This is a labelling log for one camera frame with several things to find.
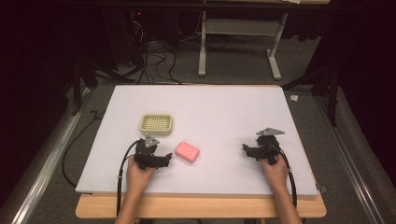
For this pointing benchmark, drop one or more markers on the person's right hand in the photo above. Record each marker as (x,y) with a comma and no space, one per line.
(275,174)

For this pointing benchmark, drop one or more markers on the small white crumpled scrap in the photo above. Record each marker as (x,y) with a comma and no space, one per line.
(294,98)

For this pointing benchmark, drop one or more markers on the wooden table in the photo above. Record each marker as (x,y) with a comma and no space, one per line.
(199,207)

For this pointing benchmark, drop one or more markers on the beige soap dish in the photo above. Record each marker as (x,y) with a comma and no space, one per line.
(156,124)

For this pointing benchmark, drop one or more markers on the grey tape piece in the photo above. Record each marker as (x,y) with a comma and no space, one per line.
(321,188)

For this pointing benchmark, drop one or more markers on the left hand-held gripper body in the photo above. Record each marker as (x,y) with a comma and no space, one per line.
(146,154)

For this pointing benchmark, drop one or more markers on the black metal stand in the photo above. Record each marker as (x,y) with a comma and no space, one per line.
(332,90)
(84,74)

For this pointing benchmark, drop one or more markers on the white metal desk frame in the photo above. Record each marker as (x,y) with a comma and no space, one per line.
(243,26)

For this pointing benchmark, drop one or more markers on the white table mat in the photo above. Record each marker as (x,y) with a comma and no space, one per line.
(211,109)

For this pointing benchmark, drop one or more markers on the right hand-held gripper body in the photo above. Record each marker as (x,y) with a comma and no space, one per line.
(267,146)

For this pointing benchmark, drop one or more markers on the aluminium floor rail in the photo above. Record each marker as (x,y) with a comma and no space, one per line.
(351,168)
(40,180)

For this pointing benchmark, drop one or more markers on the person's left hand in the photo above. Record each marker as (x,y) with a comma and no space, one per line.
(138,177)

